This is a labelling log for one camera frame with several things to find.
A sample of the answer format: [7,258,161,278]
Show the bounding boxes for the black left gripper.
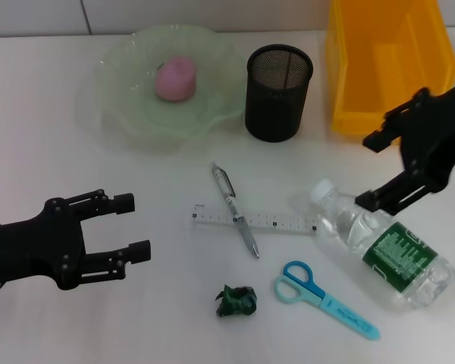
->
[0,188,152,292]

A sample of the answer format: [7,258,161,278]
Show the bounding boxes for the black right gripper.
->
[354,77,455,217]

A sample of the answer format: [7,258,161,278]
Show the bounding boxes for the clear green-label water bottle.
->
[309,179,455,310]

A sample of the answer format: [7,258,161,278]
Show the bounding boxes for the green plastic scrap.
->
[215,284,259,316]

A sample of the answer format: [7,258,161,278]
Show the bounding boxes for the grey retractable pen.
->
[211,162,262,260]

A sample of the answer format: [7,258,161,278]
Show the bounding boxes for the green glass fruit plate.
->
[93,23,246,155]

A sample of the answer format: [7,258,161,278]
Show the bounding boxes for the transparent plastic ruler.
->
[191,203,319,236]

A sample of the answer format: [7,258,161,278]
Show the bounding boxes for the black mesh pen holder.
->
[244,44,315,143]

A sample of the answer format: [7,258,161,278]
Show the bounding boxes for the blue scissors with sheath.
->
[274,260,381,341]

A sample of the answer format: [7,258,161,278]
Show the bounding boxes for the pink peach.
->
[154,55,197,102]

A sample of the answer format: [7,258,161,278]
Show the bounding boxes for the yellow plastic bin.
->
[325,0,455,137]

